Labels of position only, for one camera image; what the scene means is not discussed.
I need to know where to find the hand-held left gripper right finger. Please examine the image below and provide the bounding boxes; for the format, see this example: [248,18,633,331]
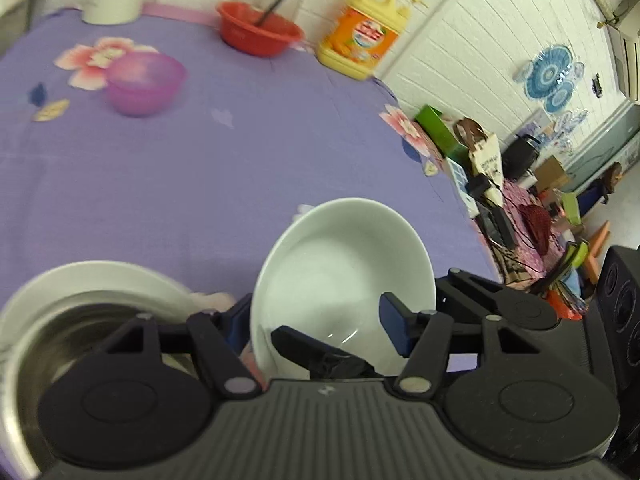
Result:
[379,291,556,402]

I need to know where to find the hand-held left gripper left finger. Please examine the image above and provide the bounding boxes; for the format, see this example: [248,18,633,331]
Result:
[95,292,263,401]

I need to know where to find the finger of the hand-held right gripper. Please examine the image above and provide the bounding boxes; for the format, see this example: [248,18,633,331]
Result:
[271,325,383,381]
[435,269,506,318]

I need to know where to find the white bowl with red pattern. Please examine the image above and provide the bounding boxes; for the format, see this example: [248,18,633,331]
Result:
[250,197,437,378]

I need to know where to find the plain white plate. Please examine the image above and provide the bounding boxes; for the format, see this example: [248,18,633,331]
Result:
[0,260,198,361]

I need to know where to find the stainless steel bowl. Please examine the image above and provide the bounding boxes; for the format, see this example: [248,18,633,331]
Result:
[2,302,201,480]

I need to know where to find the black device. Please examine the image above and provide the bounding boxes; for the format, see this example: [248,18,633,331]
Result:
[480,205,516,248]

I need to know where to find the red mesh bag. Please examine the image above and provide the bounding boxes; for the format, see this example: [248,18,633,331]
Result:
[520,204,552,256]

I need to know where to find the white and blue box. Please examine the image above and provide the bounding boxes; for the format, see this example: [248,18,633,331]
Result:
[445,157,481,218]

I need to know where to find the pink patterned cloth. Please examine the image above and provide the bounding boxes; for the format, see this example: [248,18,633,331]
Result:
[500,180,561,281]

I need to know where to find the beige tote bag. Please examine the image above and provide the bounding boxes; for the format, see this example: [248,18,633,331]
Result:
[452,117,506,206]

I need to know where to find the purple floral tablecloth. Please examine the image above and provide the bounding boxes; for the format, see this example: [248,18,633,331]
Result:
[0,2,503,480]

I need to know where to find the black kettle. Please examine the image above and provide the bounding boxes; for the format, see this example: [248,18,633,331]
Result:
[501,132,542,181]

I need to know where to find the cardboard box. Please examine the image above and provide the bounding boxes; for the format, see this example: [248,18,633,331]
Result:
[535,156,571,193]

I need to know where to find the green box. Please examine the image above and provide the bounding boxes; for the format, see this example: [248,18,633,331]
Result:
[415,105,468,161]

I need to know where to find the small blue paper fan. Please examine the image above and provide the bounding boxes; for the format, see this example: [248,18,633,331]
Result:
[544,80,577,114]

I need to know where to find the large blue paper fan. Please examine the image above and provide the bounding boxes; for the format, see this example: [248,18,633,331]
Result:
[524,44,572,101]

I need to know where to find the purple plastic bowl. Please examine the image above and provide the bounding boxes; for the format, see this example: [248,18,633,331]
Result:
[106,53,188,117]

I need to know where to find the yellow detergent bottle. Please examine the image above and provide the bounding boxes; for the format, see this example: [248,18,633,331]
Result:
[316,0,430,81]

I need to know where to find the red plastic basket bowl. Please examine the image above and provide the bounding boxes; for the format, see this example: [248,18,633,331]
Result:
[216,1,305,57]

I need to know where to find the white air conditioner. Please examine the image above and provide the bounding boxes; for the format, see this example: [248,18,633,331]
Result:
[607,0,640,106]

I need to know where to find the wall pictures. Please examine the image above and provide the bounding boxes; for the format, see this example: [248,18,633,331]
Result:
[515,110,591,156]

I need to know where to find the white wall pipe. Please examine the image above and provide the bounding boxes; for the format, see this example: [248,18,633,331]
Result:
[375,0,483,80]

